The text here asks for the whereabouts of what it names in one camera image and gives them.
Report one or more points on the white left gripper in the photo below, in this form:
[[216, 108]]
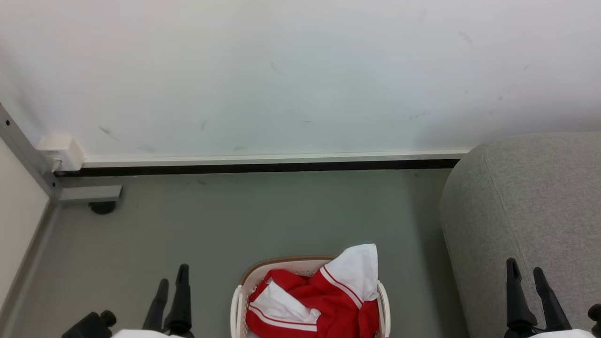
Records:
[[155, 334]]

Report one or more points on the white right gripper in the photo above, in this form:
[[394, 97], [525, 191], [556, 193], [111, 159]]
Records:
[[549, 334]]

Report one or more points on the red and white garment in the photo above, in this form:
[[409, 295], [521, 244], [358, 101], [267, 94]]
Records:
[[338, 305]]

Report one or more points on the white perforated plastic laundry basket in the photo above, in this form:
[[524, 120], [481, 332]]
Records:
[[235, 312]]

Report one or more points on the black right wrist knob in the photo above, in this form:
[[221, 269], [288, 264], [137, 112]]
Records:
[[595, 319]]

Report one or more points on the black wrist knob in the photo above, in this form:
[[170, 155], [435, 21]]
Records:
[[595, 319], [89, 325]]

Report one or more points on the black left wrist knob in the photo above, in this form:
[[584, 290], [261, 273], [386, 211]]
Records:
[[89, 325]]

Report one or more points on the grey fabric sofa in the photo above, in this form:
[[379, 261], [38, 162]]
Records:
[[540, 197]]

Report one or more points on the black caster wheel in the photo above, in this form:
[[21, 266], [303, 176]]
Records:
[[102, 207]]

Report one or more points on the white and black baseboard strip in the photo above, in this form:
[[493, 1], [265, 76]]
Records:
[[281, 160]]

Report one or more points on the white wall socket box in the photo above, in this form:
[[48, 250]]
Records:
[[61, 152]]

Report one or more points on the grey metal frame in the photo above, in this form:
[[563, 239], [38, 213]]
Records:
[[28, 155]]

